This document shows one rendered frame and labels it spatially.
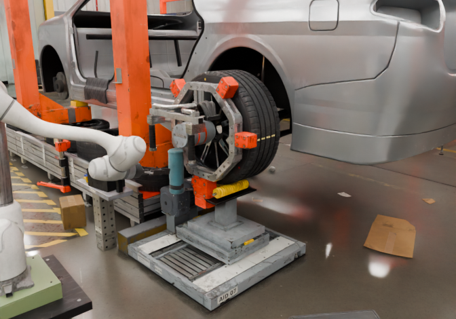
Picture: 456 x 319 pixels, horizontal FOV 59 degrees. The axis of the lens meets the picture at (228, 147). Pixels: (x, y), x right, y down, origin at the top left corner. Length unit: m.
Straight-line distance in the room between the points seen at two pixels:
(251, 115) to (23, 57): 2.72
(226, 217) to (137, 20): 1.30
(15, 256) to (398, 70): 1.81
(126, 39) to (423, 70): 1.60
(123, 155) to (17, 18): 2.78
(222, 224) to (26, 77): 2.56
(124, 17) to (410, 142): 1.69
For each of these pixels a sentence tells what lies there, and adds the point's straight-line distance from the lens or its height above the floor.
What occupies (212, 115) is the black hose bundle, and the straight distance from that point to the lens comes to 2.02.
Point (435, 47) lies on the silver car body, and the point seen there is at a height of 1.32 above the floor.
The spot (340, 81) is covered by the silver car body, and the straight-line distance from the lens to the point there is 2.09.
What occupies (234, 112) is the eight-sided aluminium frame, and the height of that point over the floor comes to 0.98.
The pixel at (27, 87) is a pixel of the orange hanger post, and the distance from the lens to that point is 4.32.
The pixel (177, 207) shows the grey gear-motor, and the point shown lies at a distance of 2.64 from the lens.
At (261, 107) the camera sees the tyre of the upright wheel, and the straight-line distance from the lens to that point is 2.16.
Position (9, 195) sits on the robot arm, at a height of 0.69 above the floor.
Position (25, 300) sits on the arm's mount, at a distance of 1.88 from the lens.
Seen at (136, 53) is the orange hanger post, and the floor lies 1.27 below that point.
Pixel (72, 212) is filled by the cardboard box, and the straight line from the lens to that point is 3.20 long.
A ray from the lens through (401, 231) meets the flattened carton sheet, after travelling 3.24.
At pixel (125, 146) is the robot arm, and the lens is 1.70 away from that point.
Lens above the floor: 1.34
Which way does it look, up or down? 15 degrees down
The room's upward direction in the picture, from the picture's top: straight up
